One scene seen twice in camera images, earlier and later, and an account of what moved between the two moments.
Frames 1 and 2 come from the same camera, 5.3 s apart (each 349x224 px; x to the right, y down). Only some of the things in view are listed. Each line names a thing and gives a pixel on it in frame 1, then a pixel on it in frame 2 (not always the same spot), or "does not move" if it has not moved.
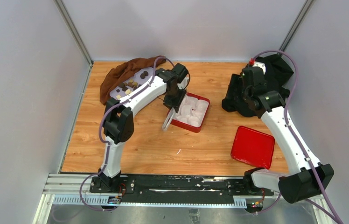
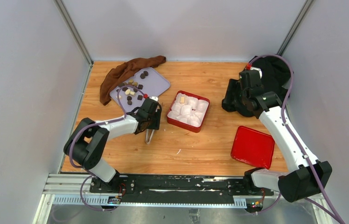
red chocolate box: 191,113 does not move
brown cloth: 112,77 does not move
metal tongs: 167,120 -> 147,136
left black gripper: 175,104 -> 155,124
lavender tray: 133,82 does not move
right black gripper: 236,81 does not move
